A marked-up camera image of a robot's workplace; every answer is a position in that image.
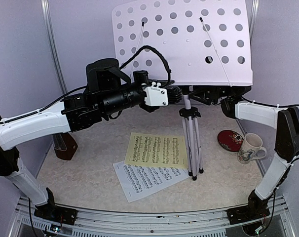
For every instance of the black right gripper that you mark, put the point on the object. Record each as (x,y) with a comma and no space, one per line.
(207,94)

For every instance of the white perforated music stand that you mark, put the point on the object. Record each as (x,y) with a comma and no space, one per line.
(191,42)

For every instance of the floral ceramic mug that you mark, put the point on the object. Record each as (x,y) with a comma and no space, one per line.
(252,148)

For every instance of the aluminium corner post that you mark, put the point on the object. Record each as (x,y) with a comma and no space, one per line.
(253,18)
(52,44)

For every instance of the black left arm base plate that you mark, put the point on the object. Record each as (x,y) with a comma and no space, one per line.
(62,215)

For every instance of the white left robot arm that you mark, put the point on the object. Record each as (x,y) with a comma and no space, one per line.
(108,92)

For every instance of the red floral coaster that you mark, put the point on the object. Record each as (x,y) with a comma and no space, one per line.
(230,140)

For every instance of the yellow sheet music page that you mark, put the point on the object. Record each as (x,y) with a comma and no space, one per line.
(149,150)

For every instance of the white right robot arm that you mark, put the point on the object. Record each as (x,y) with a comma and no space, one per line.
(284,119)

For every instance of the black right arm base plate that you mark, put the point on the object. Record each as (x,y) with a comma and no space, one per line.
(243,214)

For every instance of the right aluminium corner post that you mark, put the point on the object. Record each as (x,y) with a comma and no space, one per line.
(253,18)

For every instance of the left aluminium corner post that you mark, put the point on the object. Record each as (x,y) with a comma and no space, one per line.
(52,44)

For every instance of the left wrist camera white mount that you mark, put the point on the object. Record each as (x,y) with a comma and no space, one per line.
(155,95)

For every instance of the aluminium front rail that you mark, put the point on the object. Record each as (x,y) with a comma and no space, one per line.
(98,223)

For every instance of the brown wooden metronome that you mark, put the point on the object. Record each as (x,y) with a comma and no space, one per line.
(65,146)

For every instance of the white sheet music page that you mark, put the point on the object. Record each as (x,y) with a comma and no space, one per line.
(139,182)

